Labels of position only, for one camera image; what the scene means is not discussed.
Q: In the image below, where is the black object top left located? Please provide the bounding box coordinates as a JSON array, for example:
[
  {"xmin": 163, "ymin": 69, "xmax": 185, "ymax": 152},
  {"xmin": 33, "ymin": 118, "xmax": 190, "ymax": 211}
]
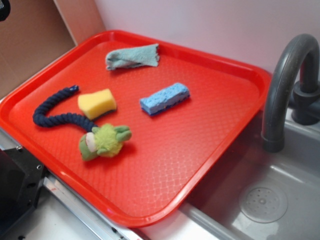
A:
[{"xmin": 0, "ymin": 0, "xmax": 11, "ymax": 22}]

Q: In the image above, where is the grey plastic sink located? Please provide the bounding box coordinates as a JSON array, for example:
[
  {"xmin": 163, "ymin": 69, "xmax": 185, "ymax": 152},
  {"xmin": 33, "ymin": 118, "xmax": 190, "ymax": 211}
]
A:
[{"xmin": 180, "ymin": 113, "xmax": 320, "ymax": 240}]

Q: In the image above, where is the yellow sponge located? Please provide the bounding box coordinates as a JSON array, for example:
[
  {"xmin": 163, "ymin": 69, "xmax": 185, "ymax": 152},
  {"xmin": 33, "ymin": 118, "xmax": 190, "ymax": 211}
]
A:
[{"xmin": 77, "ymin": 88, "xmax": 117, "ymax": 120}]

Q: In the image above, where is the grey faucet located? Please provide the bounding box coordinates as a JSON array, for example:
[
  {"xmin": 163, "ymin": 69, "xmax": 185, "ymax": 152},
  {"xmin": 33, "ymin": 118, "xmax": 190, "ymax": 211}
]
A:
[{"xmin": 261, "ymin": 34, "xmax": 320, "ymax": 153}]

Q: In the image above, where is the blue sponge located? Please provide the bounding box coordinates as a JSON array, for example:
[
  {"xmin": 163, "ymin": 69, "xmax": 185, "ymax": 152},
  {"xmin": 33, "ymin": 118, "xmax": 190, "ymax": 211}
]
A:
[{"xmin": 139, "ymin": 82, "xmax": 190, "ymax": 116}]

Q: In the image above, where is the red plastic tray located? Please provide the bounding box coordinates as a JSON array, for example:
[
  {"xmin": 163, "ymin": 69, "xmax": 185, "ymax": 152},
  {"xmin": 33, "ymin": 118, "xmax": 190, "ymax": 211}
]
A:
[{"xmin": 0, "ymin": 30, "xmax": 271, "ymax": 228}]

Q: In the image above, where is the light blue cloth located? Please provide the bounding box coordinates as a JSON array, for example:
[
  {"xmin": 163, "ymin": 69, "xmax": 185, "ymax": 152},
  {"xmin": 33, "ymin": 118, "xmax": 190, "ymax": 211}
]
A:
[{"xmin": 105, "ymin": 43, "xmax": 160, "ymax": 71}]

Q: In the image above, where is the green plush rope toy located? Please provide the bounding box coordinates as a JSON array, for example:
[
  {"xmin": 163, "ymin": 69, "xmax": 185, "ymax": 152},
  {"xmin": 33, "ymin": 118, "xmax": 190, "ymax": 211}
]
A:
[{"xmin": 32, "ymin": 85, "xmax": 132, "ymax": 161}]

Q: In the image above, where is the brown cardboard panel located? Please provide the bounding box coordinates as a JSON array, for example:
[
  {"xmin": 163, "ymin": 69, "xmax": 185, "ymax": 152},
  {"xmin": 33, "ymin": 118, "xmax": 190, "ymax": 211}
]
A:
[{"xmin": 0, "ymin": 0, "xmax": 75, "ymax": 98}]

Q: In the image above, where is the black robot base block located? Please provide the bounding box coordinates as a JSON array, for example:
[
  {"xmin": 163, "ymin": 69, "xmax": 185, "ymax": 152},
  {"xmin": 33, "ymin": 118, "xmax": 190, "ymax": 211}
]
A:
[{"xmin": 0, "ymin": 147, "xmax": 46, "ymax": 236}]

